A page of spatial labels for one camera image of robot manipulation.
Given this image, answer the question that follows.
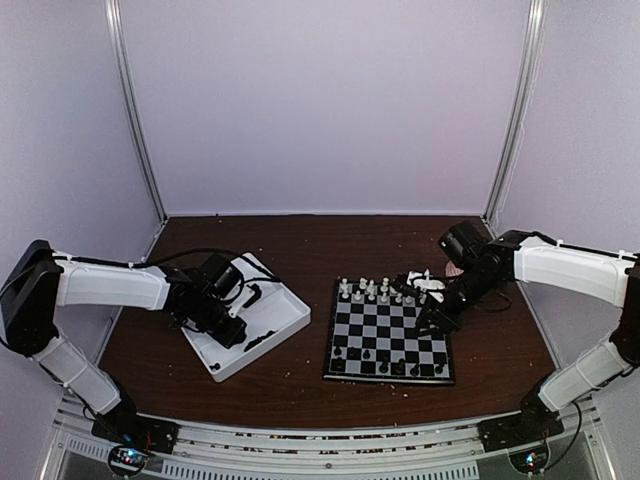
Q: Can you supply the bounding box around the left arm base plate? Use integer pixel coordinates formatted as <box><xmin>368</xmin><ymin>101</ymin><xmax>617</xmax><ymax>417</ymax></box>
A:
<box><xmin>91</xmin><ymin>413</ymin><xmax>179</xmax><ymax>454</ymax></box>

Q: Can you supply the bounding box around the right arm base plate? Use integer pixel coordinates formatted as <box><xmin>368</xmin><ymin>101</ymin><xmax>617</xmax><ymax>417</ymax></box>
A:
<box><xmin>477</xmin><ymin>413</ymin><xmax>564</xmax><ymax>452</ymax></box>

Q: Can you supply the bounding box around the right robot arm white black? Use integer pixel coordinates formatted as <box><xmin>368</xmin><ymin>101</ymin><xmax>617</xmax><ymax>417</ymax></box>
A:
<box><xmin>416</xmin><ymin>221</ymin><xmax>639</xmax><ymax>442</ymax></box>

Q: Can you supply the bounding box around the black chess piece king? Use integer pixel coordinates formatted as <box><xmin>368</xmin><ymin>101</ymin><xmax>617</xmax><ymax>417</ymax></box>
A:
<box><xmin>392</xmin><ymin>358</ymin><xmax>406</xmax><ymax>377</ymax></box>

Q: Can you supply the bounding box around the black white chess board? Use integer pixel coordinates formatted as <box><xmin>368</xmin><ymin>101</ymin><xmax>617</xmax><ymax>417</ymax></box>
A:
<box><xmin>323</xmin><ymin>281</ymin><xmax>456</xmax><ymax>386</ymax></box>

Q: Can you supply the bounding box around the black chess piece on board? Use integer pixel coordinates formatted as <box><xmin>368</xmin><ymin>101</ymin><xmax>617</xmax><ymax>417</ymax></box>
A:
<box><xmin>378</xmin><ymin>360</ymin><xmax>390</xmax><ymax>374</ymax></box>

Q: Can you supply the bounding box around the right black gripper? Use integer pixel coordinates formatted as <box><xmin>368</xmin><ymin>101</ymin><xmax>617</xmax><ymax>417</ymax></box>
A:
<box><xmin>413</xmin><ymin>266</ymin><xmax>500</xmax><ymax>337</ymax></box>

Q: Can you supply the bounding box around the white plastic tray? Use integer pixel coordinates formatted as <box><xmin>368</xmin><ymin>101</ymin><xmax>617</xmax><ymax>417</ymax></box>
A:
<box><xmin>182</xmin><ymin>252</ymin><xmax>311</xmax><ymax>382</ymax></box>

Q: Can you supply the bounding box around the left aluminium corner post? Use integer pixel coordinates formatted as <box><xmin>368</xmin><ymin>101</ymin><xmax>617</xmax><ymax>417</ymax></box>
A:
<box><xmin>104</xmin><ymin>0</ymin><xmax>168</xmax><ymax>223</ymax></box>

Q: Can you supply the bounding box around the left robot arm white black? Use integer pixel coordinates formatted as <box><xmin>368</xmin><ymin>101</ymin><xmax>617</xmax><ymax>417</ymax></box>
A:
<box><xmin>1</xmin><ymin>240</ymin><xmax>247</xmax><ymax>444</ymax></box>

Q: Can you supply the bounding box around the right aluminium corner post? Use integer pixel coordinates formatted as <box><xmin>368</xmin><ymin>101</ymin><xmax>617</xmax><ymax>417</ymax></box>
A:
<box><xmin>483</xmin><ymin>0</ymin><xmax>546</xmax><ymax>230</ymax></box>

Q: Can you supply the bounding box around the white chess pieces row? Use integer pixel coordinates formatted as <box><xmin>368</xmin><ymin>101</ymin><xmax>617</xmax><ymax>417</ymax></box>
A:
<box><xmin>335</xmin><ymin>278</ymin><xmax>427</xmax><ymax>307</ymax></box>

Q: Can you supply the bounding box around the aluminium corner post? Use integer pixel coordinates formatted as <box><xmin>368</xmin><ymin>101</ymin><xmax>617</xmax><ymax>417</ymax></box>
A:
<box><xmin>104</xmin><ymin>0</ymin><xmax>168</xmax><ymax>223</ymax></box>
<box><xmin>483</xmin><ymin>0</ymin><xmax>546</xmax><ymax>230</ymax></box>

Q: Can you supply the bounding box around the red patterned small dish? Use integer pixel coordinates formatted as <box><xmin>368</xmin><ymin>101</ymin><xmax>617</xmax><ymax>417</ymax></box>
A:
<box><xmin>445</xmin><ymin>261</ymin><xmax>464</xmax><ymax>277</ymax></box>

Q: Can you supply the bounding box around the black rook board corner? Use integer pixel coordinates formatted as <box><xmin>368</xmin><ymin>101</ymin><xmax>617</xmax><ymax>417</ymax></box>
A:
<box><xmin>331</xmin><ymin>358</ymin><xmax>345</xmax><ymax>373</ymax></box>

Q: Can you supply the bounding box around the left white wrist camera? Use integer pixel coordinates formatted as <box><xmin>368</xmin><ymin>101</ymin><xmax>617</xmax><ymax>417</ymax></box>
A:
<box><xmin>228</xmin><ymin>283</ymin><xmax>262</xmax><ymax>318</ymax></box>

